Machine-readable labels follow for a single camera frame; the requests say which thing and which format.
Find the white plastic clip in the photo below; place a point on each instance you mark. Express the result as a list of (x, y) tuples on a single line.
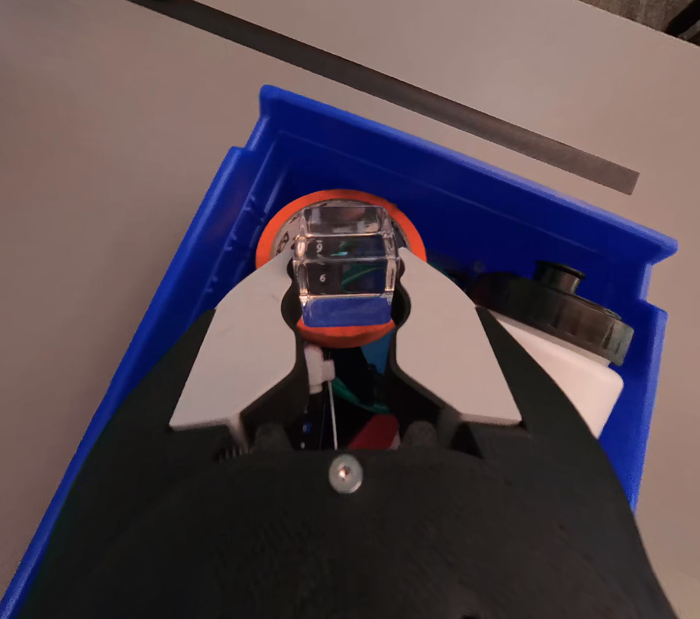
[(320, 370)]

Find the red flat item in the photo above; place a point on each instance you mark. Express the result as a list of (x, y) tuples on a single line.
[(377, 433)]

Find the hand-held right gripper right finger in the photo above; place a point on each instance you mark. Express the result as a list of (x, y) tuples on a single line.
[(454, 351)]

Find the blue plastic bin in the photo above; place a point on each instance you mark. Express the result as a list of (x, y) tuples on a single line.
[(437, 181)]

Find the white bottle with black cap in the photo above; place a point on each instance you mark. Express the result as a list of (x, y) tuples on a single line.
[(547, 356)]

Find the clear glass cube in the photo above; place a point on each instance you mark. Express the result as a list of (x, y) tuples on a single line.
[(339, 258)]

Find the orange tape roll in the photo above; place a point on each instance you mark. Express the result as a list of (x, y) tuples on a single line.
[(269, 239)]

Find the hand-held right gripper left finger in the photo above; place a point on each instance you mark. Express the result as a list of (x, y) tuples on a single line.
[(235, 345)]

